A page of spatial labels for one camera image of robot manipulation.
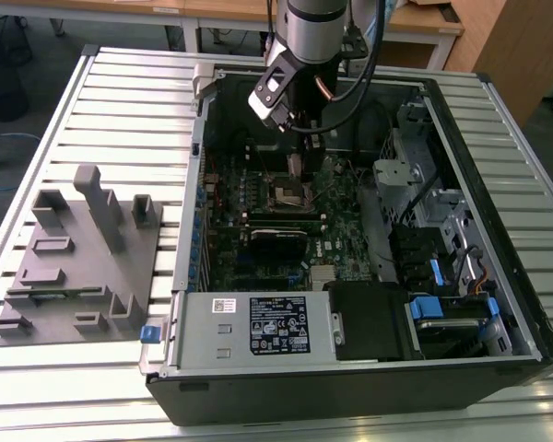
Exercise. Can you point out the square CPU chip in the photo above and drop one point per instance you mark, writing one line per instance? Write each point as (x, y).
(296, 166)

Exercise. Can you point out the CPU socket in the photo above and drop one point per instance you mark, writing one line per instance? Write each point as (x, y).
(290, 195)

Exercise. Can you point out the green RAM stick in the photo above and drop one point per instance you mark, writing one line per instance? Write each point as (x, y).
(48, 296)
(281, 223)

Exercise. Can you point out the grey case latch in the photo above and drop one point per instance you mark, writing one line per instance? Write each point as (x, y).
(203, 78)

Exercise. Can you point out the green motherboard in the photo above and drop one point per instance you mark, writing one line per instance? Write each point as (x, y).
(345, 230)

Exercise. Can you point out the black graphics card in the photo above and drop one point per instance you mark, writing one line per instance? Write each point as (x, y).
(276, 248)

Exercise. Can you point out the silver chipset heatsink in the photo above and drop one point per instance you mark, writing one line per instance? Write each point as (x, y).
(323, 272)

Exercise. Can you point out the black disk bay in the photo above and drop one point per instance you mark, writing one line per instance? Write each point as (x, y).
(415, 248)

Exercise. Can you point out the blue disk bay latch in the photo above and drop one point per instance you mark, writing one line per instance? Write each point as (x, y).
(435, 271)

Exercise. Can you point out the wooden cabinet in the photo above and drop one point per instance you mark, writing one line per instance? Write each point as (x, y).
(511, 46)

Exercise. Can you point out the hard disk in blue carrier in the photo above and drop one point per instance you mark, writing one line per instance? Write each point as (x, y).
(425, 307)

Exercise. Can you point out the silver power supply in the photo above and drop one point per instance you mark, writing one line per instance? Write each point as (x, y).
(203, 331)

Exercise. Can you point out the blue power supply latch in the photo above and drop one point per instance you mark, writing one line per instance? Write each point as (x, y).
(149, 333)

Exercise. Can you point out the grey parts rack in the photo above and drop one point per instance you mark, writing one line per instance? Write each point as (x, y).
(87, 276)

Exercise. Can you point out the black PC case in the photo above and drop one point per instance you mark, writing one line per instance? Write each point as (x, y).
(350, 396)

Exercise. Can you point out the black office chair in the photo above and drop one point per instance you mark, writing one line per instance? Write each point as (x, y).
(4, 69)

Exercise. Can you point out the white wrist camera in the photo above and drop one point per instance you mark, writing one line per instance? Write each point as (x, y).
(267, 92)

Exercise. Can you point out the silver metal bracket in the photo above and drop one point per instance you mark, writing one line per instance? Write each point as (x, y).
(391, 172)

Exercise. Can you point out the wooden desk white frame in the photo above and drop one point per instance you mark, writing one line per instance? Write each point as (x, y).
(74, 5)
(424, 23)

